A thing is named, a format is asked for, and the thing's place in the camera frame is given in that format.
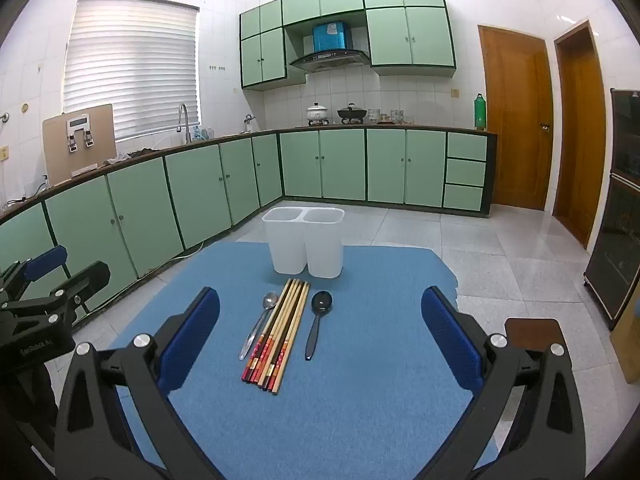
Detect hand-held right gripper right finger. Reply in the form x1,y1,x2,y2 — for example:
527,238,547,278
421,286,588,480

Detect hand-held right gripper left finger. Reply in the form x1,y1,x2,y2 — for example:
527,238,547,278
54,287,228,480

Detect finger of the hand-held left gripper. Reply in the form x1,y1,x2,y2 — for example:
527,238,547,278
30,261,112,321
0,246,69,306

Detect dark red patterned chopstick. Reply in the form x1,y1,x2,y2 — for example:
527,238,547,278
243,279,292,382

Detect red patterned bamboo chopstick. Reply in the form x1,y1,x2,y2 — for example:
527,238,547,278
255,280,299,387
249,279,295,385
267,281,306,393

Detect metal spoon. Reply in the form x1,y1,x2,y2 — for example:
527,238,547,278
239,291,280,361

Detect black chopstick with metal band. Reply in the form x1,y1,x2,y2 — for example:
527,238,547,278
261,280,302,390

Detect plain bamboo chopstick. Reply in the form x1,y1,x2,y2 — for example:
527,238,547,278
276,282,312,394
272,281,309,394

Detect black plastic spoon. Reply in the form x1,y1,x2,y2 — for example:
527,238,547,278
305,290,335,361

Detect white two-compartment utensil holder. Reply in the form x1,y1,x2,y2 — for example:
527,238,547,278
262,206,346,279

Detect brown wooden stool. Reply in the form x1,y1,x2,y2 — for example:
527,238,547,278
504,317,566,356

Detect green lower kitchen cabinets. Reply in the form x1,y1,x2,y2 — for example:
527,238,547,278
0,127,497,341

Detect green kitchen cabinets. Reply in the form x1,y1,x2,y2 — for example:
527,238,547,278
239,0,457,92
0,127,497,341

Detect brown board with metal clamps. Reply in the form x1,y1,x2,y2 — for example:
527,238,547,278
42,103,118,185

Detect blue tablecloth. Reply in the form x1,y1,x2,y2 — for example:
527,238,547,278
107,241,503,480

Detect light wooden box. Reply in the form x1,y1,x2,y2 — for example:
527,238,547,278
611,296,640,385

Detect metal kitchen faucet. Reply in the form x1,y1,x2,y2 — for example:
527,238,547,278
177,103,193,145

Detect black glass-front cabinet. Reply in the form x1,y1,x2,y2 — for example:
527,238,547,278
582,87,640,331

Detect white window blind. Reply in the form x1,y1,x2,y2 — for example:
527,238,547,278
62,0,201,142

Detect plain wooden door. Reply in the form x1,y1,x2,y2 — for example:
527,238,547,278
552,20,608,250

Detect black wok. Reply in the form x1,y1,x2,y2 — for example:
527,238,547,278
336,103,369,123

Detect black glass range hood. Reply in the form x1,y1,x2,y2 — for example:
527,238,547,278
289,48,372,73

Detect green upper kitchen cabinets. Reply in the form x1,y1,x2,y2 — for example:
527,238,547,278
239,0,457,92

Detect blue hood chimney cover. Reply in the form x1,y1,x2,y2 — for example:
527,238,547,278
312,21,351,54

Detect wooden door with handle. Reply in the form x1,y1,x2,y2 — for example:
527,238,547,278
477,24,555,212

